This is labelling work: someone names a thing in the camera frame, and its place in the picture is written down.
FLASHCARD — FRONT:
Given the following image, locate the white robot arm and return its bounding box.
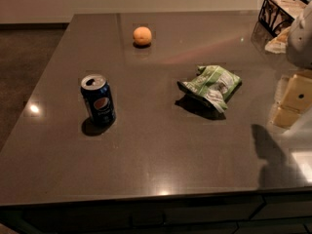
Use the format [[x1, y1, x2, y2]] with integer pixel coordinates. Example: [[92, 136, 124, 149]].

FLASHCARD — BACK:
[[270, 2, 312, 130]]

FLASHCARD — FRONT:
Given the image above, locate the snack packet beside basket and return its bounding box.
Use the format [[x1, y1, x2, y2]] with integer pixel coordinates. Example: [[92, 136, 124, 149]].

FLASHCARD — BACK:
[[264, 27, 291, 54]]

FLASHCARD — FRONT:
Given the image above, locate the blue Pepsi soda can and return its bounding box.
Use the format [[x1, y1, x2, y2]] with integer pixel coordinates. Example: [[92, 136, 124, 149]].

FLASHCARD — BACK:
[[80, 74, 116, 126]]

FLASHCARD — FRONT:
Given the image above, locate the green jalapeno chip bag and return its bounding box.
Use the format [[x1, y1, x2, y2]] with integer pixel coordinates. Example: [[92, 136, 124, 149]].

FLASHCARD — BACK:
[[177, 65, 242, 113]]

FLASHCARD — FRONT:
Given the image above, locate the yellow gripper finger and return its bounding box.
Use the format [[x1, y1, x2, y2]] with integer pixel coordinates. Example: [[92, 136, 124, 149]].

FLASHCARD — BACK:
[[271, 73, 312, 129]]

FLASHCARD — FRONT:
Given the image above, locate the orange fruit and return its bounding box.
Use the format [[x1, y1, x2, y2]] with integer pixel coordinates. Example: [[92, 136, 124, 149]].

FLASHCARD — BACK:
[[133, 26, 152, 46]]

